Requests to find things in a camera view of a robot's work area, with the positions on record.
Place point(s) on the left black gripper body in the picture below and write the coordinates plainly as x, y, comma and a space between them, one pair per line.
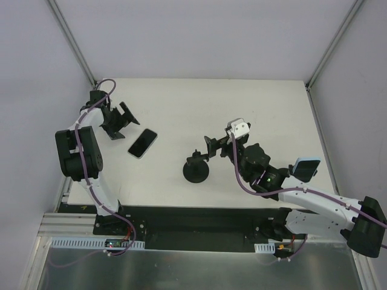
120, 119

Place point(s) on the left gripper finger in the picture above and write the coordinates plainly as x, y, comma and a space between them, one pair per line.
127, 116
115, 135

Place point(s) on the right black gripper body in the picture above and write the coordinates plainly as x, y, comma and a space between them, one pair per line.
216, 144

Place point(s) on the black phone stand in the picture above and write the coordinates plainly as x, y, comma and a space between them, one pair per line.
196, 169

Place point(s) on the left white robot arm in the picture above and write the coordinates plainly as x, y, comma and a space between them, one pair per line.
80, 156

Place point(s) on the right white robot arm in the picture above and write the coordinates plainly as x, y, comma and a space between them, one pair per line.
361, 224

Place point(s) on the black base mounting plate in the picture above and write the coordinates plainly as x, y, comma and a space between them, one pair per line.
234, 230

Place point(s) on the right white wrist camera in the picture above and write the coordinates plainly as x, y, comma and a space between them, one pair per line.
237, 128

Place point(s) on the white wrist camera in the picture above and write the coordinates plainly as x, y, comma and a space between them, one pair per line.
237, 128
95, 96

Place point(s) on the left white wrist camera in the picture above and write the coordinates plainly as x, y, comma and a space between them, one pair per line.
95, 96

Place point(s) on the right aluminium frame post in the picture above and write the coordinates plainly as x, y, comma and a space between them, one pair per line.
335, 41

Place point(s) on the aluminium frame post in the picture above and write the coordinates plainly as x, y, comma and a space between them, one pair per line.
71, 40
335, 41

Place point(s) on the right white cable duct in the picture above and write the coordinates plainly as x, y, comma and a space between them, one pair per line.
267, 248

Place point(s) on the white cable duct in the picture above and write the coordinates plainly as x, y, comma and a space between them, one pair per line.
267, 248
84, 243

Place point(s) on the left white cable duct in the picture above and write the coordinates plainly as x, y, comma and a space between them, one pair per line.
84, 243

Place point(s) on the left aluminium frame post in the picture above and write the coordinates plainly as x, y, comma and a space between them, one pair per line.
71, 40

